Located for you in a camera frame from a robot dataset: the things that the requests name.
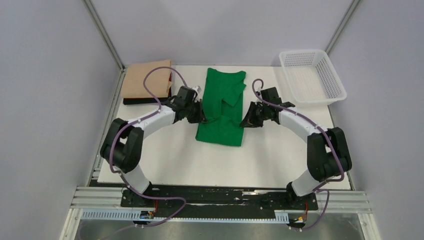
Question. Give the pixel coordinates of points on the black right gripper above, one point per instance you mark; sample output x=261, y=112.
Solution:
x=249, y=121

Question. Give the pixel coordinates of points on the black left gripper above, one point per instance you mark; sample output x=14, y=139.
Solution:
x=200, y=117

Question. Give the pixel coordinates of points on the green t shirt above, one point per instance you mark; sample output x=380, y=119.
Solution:
x=222, y=103

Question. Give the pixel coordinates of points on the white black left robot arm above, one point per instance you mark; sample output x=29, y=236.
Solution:
x=123, y=144

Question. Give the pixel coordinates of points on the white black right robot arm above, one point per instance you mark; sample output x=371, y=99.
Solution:
x=327, y=153

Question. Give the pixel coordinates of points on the beige folded t shirt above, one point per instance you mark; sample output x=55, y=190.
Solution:
x=141, y=79

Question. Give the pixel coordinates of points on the white plastic basket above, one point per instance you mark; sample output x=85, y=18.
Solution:
x=311, y=77

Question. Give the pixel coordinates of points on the black folded t shirt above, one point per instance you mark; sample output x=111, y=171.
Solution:
x=148, y=100

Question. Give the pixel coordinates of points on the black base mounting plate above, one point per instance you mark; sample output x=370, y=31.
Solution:
x=166, y=200

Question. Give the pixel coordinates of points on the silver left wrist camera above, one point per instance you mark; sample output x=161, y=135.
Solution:
x=197, y=89

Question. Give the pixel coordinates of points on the white slotted cable duct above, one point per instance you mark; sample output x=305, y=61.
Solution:
x=137, y=215

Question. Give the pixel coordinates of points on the aluminium right frame rail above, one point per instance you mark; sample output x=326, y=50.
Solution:
x=350, y=11

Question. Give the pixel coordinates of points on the aluminium frame rail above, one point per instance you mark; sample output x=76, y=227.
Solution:
x=350, y=11
x=93, y=13

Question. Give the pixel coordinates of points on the aluminium left frame rail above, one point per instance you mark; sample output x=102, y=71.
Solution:
x=93, y=13

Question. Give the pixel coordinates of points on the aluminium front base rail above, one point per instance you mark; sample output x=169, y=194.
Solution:
x=355, y=202

